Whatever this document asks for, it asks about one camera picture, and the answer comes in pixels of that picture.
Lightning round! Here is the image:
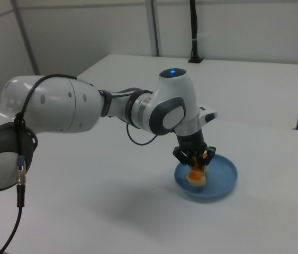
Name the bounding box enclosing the bread with orange topping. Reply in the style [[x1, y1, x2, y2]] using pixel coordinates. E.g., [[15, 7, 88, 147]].
[[186, 152, 209, 187]]

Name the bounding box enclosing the black cable with metal plug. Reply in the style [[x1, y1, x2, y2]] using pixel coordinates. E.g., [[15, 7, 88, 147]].
[[0, 74, 96, 254]]

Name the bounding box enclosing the blue round plate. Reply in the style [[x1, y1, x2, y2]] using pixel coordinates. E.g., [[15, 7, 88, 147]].
[[174, 153, 239, 204]]

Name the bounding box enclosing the thin blue cable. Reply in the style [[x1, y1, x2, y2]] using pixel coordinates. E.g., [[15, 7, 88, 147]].
[[125, 122, 159, 146]]

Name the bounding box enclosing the black clamp camera pole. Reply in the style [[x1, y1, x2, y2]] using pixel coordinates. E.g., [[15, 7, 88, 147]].
[[187, 0, 203, 64]]

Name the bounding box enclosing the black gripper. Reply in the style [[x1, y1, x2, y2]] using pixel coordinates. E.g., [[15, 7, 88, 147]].
[[172, 129, 216, 167]]

